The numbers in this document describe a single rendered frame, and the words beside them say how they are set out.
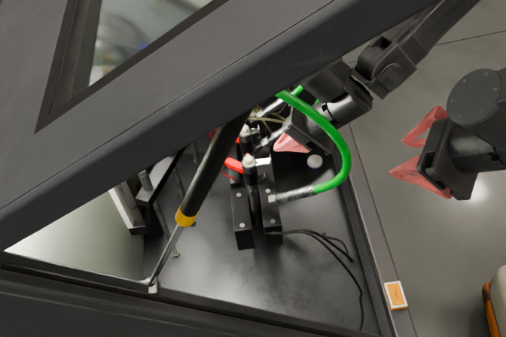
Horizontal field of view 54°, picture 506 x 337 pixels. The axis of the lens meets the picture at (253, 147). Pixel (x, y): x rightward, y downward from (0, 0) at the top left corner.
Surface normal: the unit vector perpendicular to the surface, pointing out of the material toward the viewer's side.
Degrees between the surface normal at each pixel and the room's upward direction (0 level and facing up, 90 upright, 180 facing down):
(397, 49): 68
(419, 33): 59
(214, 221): 0
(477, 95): 50
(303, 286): 0
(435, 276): 0
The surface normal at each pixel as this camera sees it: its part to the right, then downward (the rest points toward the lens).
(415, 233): -0.08, -0.65
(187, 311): 0.61, -0.57
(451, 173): 0.51, -0.13
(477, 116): -0.82, -0.40
